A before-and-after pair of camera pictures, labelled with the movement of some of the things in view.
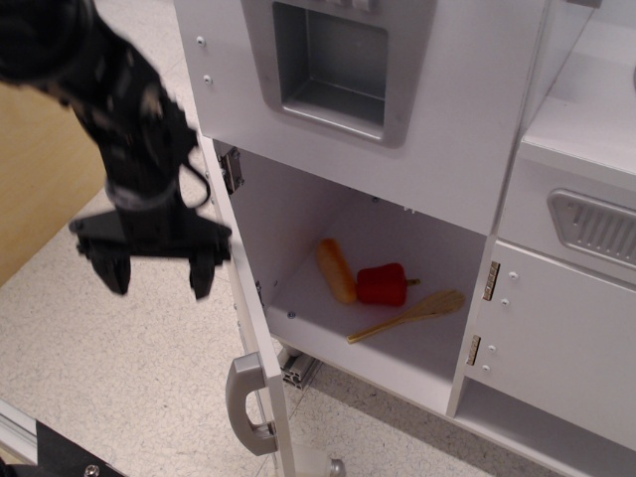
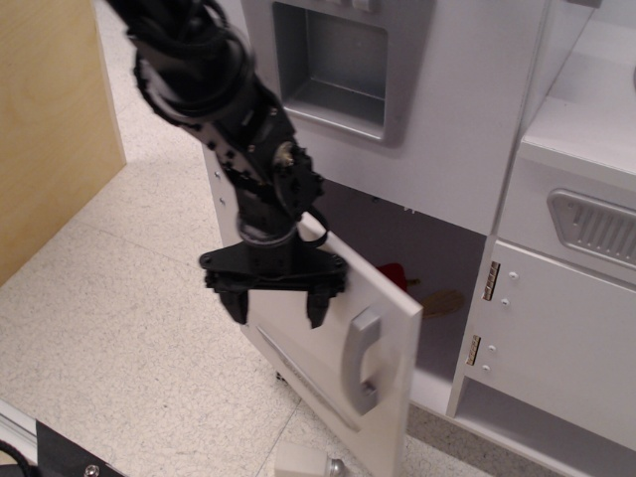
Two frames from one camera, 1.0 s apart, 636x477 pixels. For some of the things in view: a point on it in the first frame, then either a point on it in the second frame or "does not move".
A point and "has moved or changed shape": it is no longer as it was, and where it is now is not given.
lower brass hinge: (473, 350) does not move
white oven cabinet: (554, 349) does not move
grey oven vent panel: (595, 227) does not move
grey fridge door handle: (245, 375) → (361, 331)
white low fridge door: (253, 297) has moved or changed shape
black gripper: (160, 228) → (288, 264)
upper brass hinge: (491, 280) does not move
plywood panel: (52, 171) does not move
